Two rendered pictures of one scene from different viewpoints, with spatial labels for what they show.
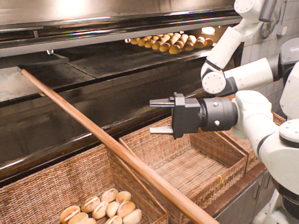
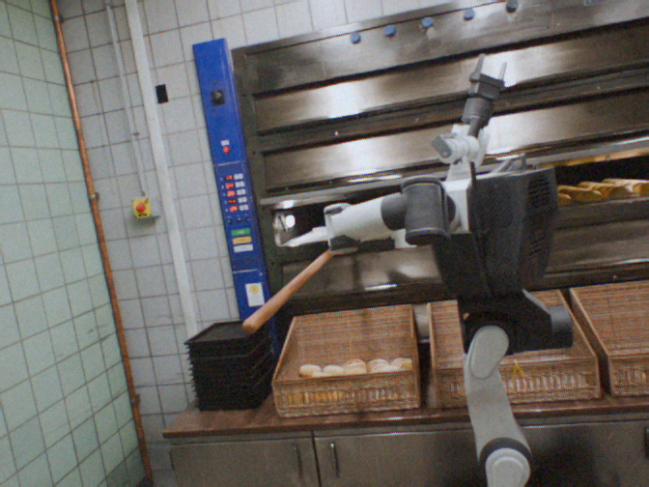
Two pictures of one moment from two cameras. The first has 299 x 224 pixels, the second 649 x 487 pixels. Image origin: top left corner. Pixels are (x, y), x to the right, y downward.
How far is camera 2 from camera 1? 1.50 m
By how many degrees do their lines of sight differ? 54
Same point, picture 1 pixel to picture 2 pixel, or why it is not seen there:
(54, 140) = (352, 284)
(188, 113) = not seen: hidden behind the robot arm
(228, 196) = (543, 407)
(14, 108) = (322, 245)
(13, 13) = (324, 169)
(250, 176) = (614, 402)
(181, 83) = not seen: hidden behind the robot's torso
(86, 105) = (390, 255)
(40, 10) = (345, 165)
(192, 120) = not seen: hidden behind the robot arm
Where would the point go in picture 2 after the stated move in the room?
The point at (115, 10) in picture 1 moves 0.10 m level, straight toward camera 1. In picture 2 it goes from (417, 157) to (404, 158)
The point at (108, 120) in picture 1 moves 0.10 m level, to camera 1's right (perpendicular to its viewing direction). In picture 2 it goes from (413, 276) to (431, 277)
